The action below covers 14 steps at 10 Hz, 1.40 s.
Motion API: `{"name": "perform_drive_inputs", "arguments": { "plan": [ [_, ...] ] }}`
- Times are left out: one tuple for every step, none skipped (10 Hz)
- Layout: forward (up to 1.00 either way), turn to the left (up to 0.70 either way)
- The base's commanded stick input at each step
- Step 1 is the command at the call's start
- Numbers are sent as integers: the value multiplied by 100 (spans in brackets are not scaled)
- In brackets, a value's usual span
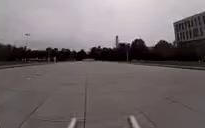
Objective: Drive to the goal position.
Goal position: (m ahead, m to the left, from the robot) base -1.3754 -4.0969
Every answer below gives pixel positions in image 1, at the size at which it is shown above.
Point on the row of dark trees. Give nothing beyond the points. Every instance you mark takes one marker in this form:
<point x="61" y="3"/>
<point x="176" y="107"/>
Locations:
<point x="123" y="51"/>

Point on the grey paved plaza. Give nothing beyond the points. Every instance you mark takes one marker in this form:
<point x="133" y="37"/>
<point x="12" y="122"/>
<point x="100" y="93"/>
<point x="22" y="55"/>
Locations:
<point x="100" y="90"/>

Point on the tall thin tower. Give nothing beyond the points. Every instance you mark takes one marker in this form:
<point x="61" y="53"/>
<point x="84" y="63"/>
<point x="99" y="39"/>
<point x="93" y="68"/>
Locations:
<point x="117" y="41"/>

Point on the robot's own part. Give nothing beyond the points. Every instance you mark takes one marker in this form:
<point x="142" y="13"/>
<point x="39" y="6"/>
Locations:
<point x="134" y="122"/>
<point x="72" y="122"/>

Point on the grass strip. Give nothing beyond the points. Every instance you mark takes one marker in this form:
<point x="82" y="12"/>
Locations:
<point x="180" y="63"/>

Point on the street lamp pole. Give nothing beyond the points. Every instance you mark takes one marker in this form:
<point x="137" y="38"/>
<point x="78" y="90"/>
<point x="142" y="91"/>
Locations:
<point x="27" y="41"/>

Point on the curved grey building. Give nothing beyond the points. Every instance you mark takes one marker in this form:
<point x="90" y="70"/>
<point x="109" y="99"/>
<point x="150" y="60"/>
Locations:
<point x="196" y="28"/>

